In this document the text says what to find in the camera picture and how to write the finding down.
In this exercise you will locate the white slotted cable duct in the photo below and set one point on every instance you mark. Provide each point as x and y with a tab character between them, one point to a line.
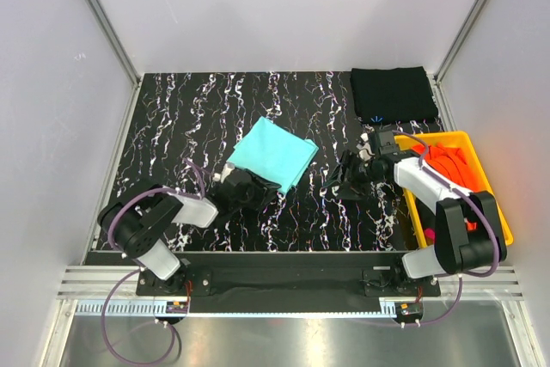
205	307

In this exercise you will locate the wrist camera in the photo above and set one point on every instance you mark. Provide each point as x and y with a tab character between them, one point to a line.
363	147
227	169

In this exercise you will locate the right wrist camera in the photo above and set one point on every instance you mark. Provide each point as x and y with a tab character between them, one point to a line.
363	147

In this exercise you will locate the magenta t shirt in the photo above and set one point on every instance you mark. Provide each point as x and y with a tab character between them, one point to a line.
430	236

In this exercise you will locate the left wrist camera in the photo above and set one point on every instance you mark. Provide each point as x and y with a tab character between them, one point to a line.
227	169

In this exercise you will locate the folded black t shirt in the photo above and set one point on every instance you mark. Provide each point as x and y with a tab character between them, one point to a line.
388	96

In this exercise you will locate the teal t shirt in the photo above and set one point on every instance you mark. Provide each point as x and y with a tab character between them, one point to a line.
274	154

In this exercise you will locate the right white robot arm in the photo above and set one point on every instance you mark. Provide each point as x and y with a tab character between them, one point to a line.
469	235

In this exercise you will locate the orange t shirt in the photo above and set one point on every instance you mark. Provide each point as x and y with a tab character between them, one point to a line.
452	164

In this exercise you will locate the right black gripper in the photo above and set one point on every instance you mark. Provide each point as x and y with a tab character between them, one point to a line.
355	191

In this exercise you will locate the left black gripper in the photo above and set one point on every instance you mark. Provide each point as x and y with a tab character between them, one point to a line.
263	190

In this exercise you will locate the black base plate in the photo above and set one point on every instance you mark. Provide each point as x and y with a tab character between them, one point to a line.
300	278

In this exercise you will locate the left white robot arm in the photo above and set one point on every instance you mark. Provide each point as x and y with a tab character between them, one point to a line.
136	221

